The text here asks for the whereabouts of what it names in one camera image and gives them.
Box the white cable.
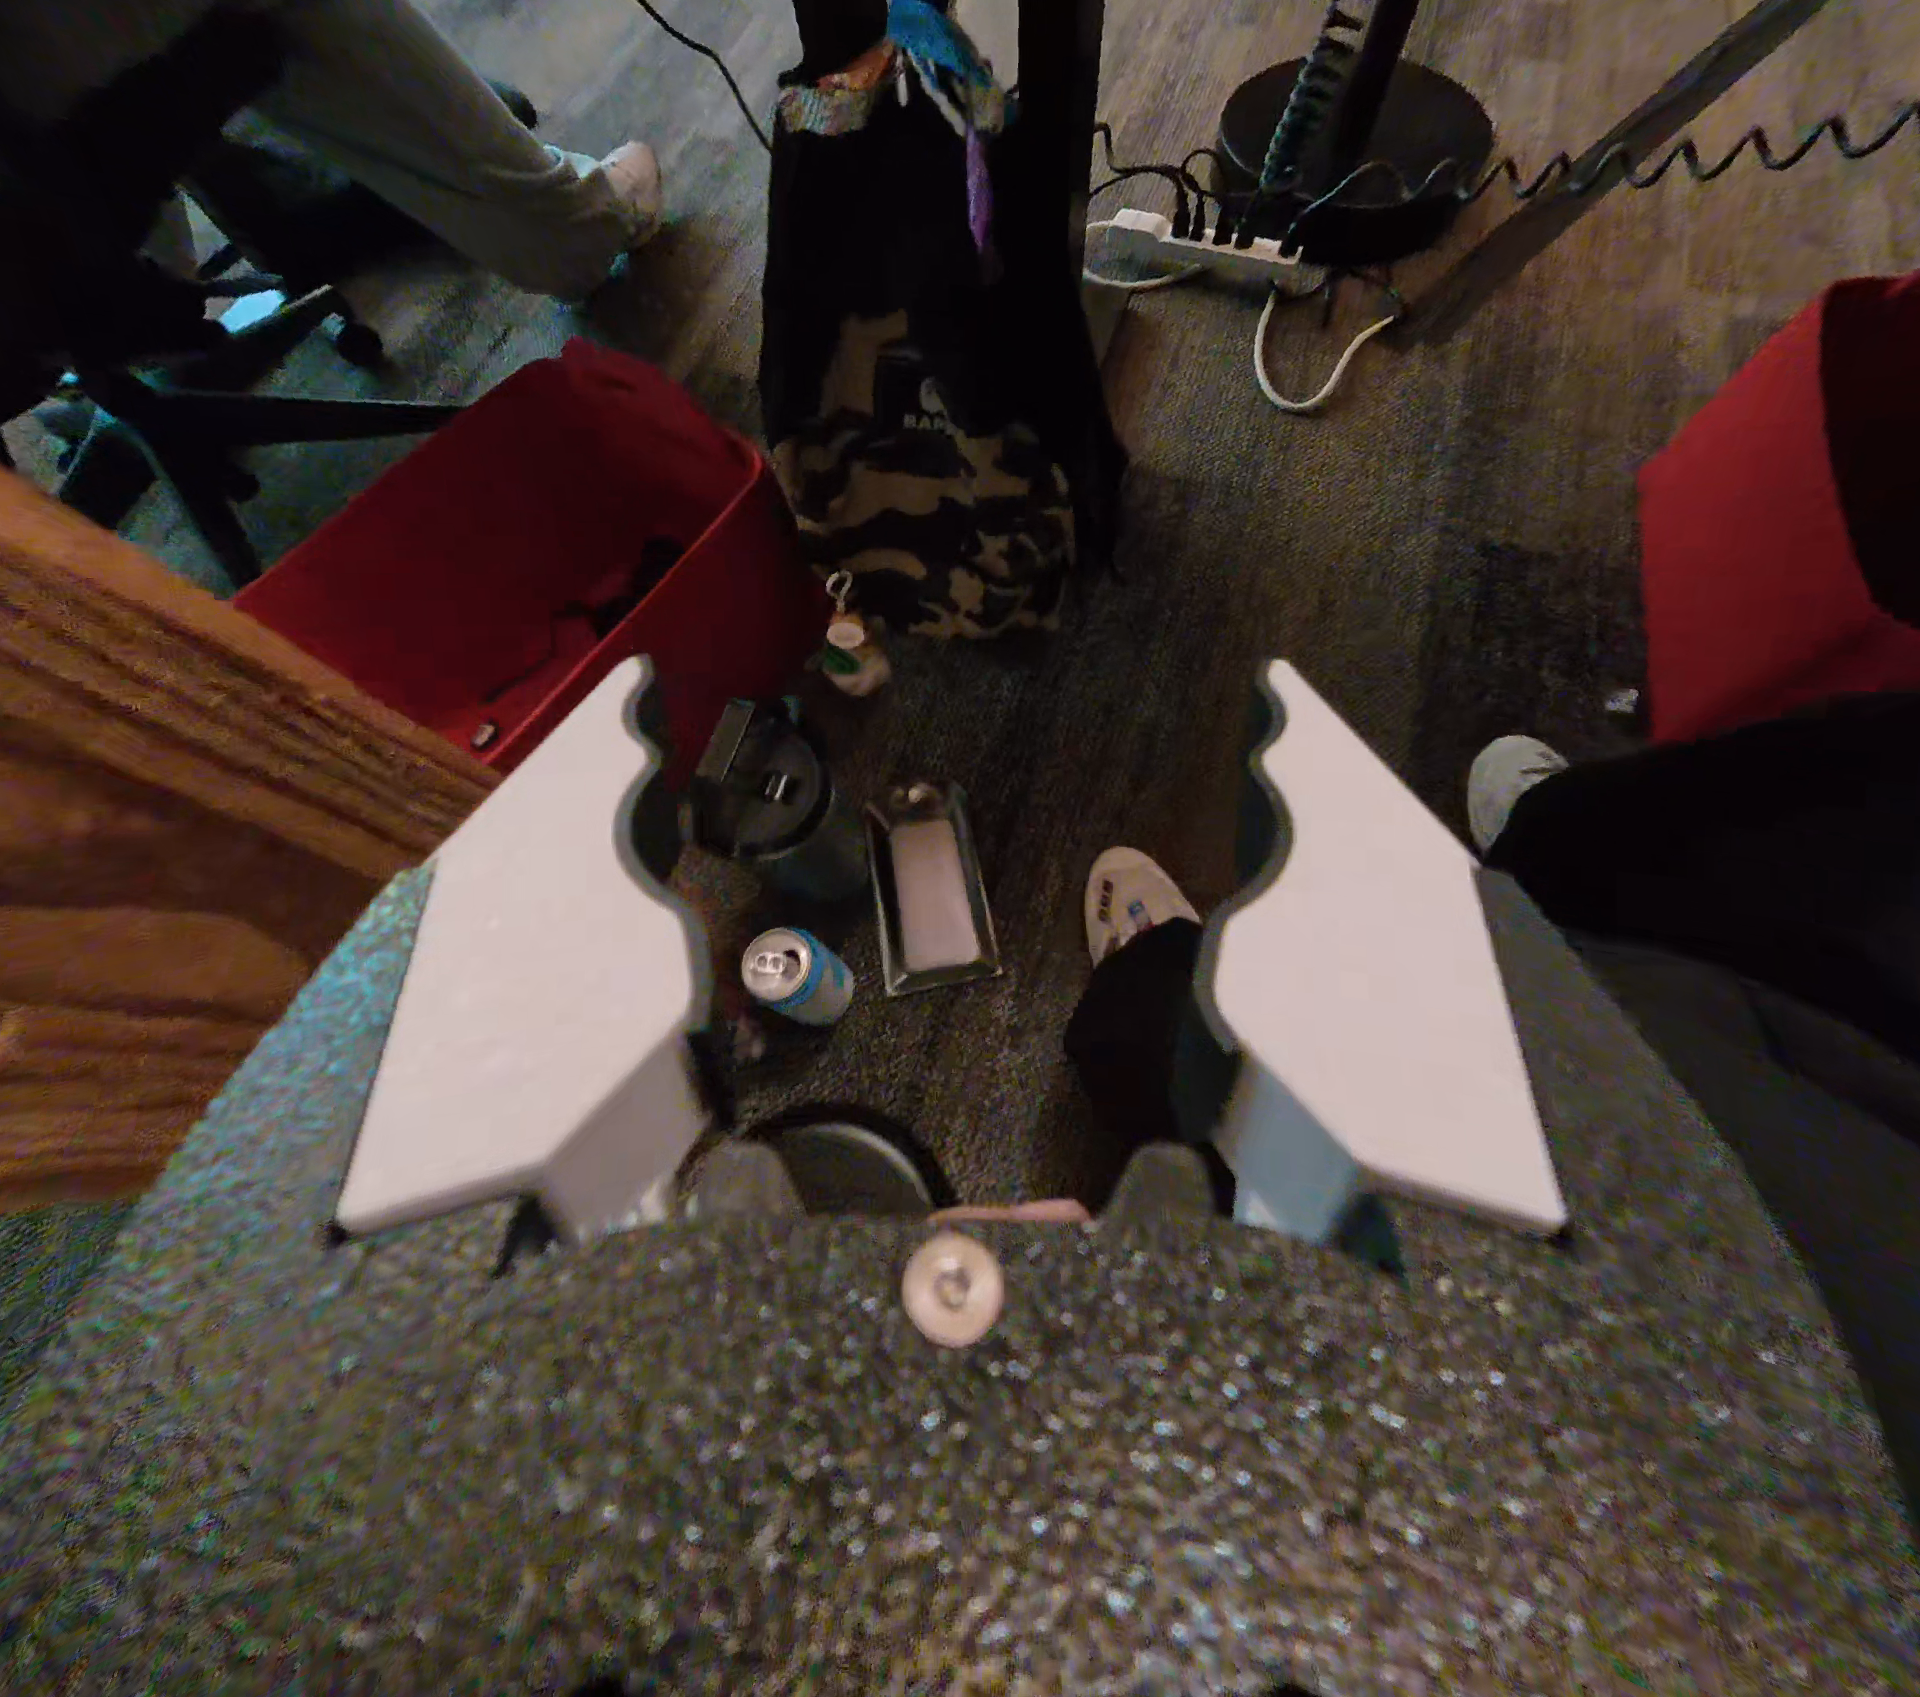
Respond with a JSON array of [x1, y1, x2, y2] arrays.
[[1249, 270, 1408, 415]]

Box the red plastic crate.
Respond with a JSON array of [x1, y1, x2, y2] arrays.
[[1636, 275, 1920, 742], [232, 339, 793, 780]]

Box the clear acrylic tray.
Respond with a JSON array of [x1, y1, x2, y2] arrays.
[[862, 780, 1008, 1000]]

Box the person's grey shoe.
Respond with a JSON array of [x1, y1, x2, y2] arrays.
[[1466, 735, 1573, 855]]

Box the round black stand base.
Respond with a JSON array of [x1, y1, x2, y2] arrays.
[[1216, 60, 1498, 266]]

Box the blue and white drink can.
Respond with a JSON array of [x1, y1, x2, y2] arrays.
[[739, 926, 859, 1030]]

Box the small keychain figure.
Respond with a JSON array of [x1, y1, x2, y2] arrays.
[[819, 569, 898, 701]]

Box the wooden board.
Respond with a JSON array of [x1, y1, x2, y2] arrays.
[[0, 468, 507, 1208]]

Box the black table leg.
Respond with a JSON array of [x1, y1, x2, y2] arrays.
[[1018, 0, 1130, 578]]

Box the person's leg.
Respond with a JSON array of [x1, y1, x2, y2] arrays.
[[1483, 690, 1920, 1070], [1063, 914, 1251, 1148], [225, 0, 633, 305]]

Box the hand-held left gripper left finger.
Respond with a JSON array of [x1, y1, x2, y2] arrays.
[[333, 655, 717, 1247]]

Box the white power strip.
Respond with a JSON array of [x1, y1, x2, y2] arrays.
[[1081, 208, 1311, 285]]

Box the black drink bottle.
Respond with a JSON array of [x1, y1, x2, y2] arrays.
[[687, 694, 876, 907]]

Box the grey metal brace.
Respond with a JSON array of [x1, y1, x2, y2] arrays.
[[1399, 0, 1881, 344]]

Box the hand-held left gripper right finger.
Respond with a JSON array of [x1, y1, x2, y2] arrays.
[[1197, 660, 1571, 1247]]

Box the camouflage bag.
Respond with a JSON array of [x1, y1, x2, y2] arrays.
[[754, 45, 1085, 645]]

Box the person's white shoe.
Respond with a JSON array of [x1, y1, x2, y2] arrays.
[[1081, 843, 1206, 967]]

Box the black office chair base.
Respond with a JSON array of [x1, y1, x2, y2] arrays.
[[57, 285, 470, 593]]

